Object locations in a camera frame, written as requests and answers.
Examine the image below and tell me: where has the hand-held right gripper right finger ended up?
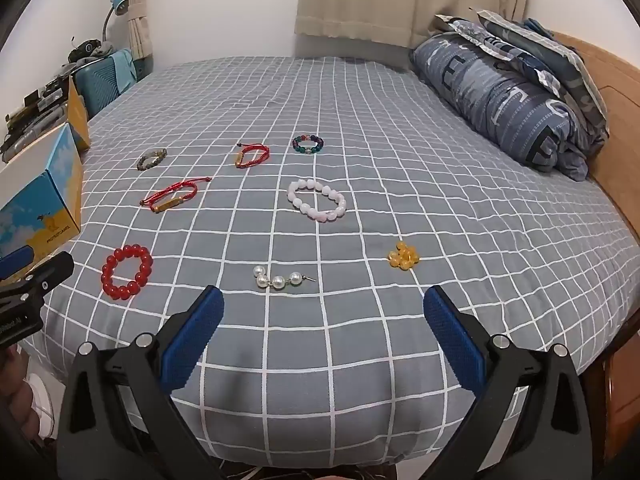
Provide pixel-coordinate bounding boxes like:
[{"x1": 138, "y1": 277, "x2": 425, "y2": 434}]
[{"x1": 422, "y1": 285, "x2": 593, "y2": 480}]

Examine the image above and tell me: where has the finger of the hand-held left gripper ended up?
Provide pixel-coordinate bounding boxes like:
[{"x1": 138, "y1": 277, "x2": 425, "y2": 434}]
[
  {"x1": 10, "y1": 251, "x2": 75, "y2": 306},
  {"x1": 0, "y1": 246, "x2": 35, "y2": 281}
]

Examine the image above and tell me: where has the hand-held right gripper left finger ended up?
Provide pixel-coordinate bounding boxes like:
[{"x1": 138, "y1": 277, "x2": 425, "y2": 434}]
[{"x1": 55, "y1": 285, "x2": 226, "y2": 480}]

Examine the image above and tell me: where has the red bead bracelet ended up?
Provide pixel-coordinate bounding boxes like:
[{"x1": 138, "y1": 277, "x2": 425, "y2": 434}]
[{"x1": 101, "y1": 244, "x2": 154, "y2": 301}]

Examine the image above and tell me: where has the blue and yellow cardboard box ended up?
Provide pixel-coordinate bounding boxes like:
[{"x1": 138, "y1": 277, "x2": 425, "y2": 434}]
[{"x1": 0, "y1": 79, "x2": 92, "y2": 263}]

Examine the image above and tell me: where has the pearl bead string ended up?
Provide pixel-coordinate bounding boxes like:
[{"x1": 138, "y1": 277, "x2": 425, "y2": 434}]
[{"x1": 252, "y1": 266, "x2": 317, "y2": 291}]

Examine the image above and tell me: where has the yellow bead bracelet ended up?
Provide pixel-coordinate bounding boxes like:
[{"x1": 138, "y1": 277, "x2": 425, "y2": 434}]
[{"x1": 388, "y1": 241, "x2": 421, "y2": 271}]

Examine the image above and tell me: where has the red cord bracelet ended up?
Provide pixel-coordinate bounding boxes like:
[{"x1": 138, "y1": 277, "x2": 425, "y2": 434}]
[
  {"x1": 140, "y1": 176, "x2": 213, "y2": 213},
  {"x1": 235, "y1": 142, "x2": 271, "y2": 169}
]

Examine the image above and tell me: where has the grey-green bead bracelet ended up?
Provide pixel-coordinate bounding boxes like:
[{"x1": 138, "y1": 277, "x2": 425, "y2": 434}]
[{"x1": 137, "y1": 147, "x2": 168, "y2": 171}]

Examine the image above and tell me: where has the pale pink bead bracelet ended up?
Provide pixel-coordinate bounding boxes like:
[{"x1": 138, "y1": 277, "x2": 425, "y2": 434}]
[{"x1": 287, "y1": 178, "x2": 348, "y2": 224}]

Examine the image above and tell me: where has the multicoloured bead bracelet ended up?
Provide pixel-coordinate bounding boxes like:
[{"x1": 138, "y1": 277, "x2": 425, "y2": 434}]
[{"x1": 292, "y1": 133, "x2": 324, "y2": 155}]

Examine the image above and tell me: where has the person's left hand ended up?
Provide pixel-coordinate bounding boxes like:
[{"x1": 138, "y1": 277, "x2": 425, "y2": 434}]
[{"x1": 0, "y1": 352, "x2": 43, "y2": 443}]

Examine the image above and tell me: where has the white plastic object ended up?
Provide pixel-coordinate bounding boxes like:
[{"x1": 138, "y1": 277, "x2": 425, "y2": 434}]
[{"x1": 27, "y1": 372, "x2": 59, "y2": 442}]

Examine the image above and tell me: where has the grey checked bed sheet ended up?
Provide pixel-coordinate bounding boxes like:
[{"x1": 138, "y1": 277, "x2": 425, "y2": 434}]
[{"x1": 22, "y1": 56, "x2": 640, "y2": 470}]

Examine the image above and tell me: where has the teal suitcase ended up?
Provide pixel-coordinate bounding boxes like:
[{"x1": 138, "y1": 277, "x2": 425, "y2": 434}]
[{"x1": 75, "y1": 50, "x2": 139, "y2": 119}]

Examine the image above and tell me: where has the dark clutter on suitcase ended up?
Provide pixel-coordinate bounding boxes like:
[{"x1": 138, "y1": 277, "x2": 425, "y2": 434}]
[{"x1": 67, "y1": 37, "x2": 117, "y2": 67}]

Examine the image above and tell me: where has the folded blue printed duvet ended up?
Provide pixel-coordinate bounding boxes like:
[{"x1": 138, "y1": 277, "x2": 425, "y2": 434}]
[{"x1": 412, "y1": 32, "x2": 590, "y2": 182}]

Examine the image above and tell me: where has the blue desk lamp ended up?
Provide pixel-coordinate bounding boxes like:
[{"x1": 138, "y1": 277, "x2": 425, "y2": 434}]
[{"x1": 102, "y1": 0, "x2": 130, "y2": 46}]

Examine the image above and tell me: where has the narrow beige curtain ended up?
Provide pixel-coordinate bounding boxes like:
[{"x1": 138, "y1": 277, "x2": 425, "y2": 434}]
[{"x1": 125, "y1": 0, "x2": 157, "y2": 59}]

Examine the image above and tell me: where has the blue patterned pillow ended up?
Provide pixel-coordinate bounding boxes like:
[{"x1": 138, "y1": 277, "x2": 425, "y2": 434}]
[{"x1": 434, "y1": 9, "x2": 610, "y2": 142}]

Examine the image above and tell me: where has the wide beige curtain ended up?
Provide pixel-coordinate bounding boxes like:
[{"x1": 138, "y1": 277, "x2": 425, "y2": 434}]
[{"x1": 295, "y1": 0, "x2": 532, "y2": 52}]

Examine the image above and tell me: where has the wooden bed frame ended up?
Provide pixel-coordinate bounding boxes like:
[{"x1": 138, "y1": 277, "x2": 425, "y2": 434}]
[{"x1": 550, "y1": 32, "x2": 640, "y2": 463}]

